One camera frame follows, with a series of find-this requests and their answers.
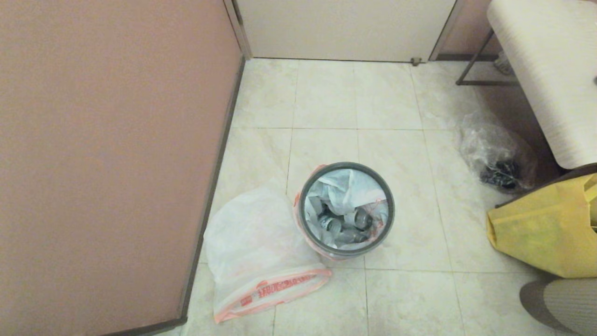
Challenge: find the grey bin rim ring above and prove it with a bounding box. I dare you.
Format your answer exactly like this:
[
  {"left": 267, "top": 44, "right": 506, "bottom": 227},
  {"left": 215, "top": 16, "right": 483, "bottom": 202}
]
[{"left": 298, "top": 161, "right": 396, "bottom": 257}]

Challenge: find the white bag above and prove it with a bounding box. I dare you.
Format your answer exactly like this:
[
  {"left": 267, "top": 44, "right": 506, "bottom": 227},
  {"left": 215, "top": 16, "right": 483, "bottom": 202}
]
[{"left": 293, "top": 164, "right": 390, "bottom": 261}]

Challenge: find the black round trash bin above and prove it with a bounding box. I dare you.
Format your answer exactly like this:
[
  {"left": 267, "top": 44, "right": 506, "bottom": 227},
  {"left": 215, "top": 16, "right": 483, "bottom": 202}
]
[{"left": 294, "top": 162, "right": 396, "bottom": 261}]

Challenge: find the white plastic bag liner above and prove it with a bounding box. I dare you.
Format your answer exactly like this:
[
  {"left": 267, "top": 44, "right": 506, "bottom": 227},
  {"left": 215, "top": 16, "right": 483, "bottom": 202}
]
[{"left": 204, "top": 187, "right": 333, "bottom": 324}]

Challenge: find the clear bag with dark contents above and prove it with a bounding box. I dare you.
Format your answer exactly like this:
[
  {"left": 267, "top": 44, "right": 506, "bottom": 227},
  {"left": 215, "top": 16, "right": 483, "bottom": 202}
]
[{"left": 458, "top": 112, "right": 538, "bottom": 194}]

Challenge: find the yellow fabric bag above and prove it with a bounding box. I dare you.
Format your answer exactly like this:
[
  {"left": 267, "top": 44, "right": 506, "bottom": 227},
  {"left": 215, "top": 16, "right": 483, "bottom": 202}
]
[{"left": 486, "top": 173, "right": 597, "bottom": 279}]

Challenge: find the clear plastic bottle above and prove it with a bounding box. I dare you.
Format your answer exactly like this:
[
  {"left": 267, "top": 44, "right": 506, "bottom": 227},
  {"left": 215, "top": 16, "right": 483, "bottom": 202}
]
[
  {"left": 352, "top": 208, "right": 374, "bottom": 230},
  {"left": 319, "top": 215, "right": 342, "bottom": 235},
  {"left": 337, "top": 229, "right": 370, "bottom": 244}
]

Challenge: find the dark grey baseboard strip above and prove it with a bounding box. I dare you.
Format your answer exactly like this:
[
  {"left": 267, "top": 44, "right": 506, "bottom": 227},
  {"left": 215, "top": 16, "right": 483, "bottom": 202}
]
[{"left": 100, "top": 55, "right": 246, "bottom": 336}]

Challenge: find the white door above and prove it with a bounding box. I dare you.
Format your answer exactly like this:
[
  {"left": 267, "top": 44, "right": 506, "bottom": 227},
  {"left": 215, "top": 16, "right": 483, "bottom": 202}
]
[{"left": 232, "top": 0, "right": 458, "bottom": 63}]

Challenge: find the small clear plastic wrapper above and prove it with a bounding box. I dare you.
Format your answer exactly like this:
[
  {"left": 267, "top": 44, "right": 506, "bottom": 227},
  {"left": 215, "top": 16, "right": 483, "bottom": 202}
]
[{"left": 493, "top": 50, "right": 514, "bottom": 75}]

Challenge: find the grey ribbed round pad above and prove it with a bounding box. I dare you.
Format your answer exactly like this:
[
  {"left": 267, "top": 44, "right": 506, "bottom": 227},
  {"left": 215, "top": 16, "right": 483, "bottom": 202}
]
[{"left": 519, "top": 279, "right": 597, "bottom": 336}]

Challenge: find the grey door frame post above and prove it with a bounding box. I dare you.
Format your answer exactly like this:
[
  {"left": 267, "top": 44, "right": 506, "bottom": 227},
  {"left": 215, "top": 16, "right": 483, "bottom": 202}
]
[
  {"left": 223, "top": 0, "right": 253, "bottom": 59},
  {"left": 428, "top": 0, "right": 467, "bottom": 61}
]

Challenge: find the dark metal table frame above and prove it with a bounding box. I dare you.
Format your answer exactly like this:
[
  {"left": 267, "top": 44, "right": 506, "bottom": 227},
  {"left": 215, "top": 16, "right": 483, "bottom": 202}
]
[{"left": 456, "top": 28, "right": 519, "bottom": 86}]

